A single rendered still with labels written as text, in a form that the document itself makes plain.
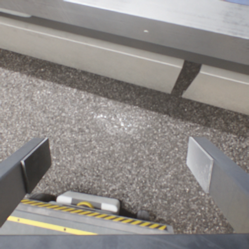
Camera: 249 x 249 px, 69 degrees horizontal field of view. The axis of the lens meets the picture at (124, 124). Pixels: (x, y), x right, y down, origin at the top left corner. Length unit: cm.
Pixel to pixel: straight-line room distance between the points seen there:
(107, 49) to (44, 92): 69
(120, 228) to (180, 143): 47
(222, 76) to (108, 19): 25
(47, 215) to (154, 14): 62
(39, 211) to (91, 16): 58
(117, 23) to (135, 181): 72
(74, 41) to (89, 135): 56
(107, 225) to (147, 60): 48
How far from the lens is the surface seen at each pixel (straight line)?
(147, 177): 90
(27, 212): 72
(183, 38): 32
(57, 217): 68
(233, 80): 43
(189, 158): 17
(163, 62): 41
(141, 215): 82
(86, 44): 46
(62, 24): 47
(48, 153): 17
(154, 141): 88
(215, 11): 31
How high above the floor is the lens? 88
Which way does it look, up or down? 81 degrees down
